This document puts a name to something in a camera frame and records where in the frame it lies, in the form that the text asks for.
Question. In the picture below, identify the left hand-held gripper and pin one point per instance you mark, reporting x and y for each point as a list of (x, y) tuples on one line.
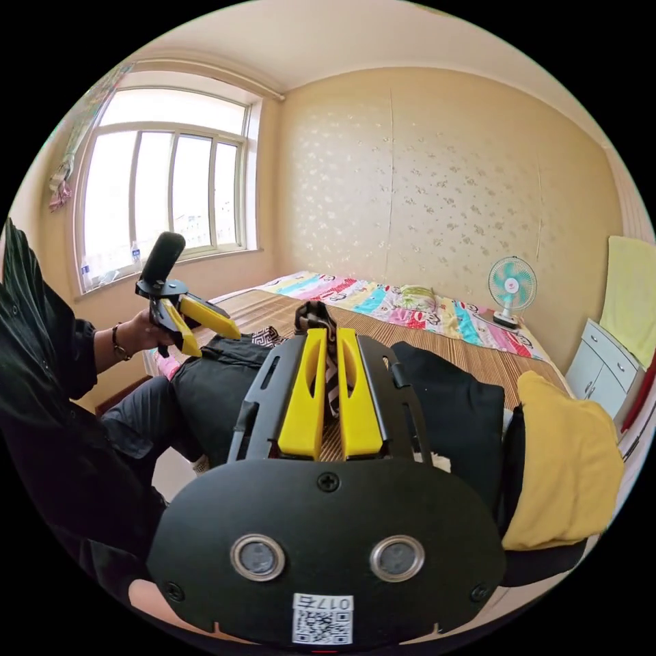
[(160, 289)]

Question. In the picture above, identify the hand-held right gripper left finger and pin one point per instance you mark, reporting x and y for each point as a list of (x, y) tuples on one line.
[(303, 400)]

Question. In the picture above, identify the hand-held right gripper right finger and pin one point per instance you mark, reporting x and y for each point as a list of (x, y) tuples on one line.
[(359, 405)]

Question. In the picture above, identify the black long sleeve patterned trim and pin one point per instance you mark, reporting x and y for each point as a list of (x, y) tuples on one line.
[(225, 379)]

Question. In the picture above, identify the person's left forearm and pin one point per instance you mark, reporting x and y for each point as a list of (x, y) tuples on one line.
[(108, 348)]

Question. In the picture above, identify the person's left hand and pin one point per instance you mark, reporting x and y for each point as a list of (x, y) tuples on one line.
[(143, 335)]

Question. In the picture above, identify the person's right hand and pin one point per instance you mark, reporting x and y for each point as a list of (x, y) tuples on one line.
[(146, 599)]

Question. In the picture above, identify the bed with woven mat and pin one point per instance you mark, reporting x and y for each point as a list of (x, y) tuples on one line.
[(451, 343)]

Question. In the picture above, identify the small green pillow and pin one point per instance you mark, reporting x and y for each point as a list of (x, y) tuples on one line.
[(417, 296)]

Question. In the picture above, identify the window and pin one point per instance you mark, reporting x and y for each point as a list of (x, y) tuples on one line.
[(169, 184)]

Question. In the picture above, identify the person's body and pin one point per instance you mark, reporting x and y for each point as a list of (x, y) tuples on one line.
[(51, 410)]

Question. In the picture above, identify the white and teal fan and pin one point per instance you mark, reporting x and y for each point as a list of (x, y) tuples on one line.
[(511, 284)]

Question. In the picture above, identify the pile of clothes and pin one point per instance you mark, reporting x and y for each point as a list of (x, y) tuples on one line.
[(564, 461)]

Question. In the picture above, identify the floral curtain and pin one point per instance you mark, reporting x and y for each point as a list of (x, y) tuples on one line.
[(74, 148)]

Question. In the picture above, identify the white cupboard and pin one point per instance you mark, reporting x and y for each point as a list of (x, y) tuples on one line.
[(599, 371)]

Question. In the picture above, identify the yellow towel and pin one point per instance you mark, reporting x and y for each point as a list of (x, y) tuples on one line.
[(633, 292)]

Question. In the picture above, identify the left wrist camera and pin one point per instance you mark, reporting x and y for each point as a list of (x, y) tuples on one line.
[(163, 256)]

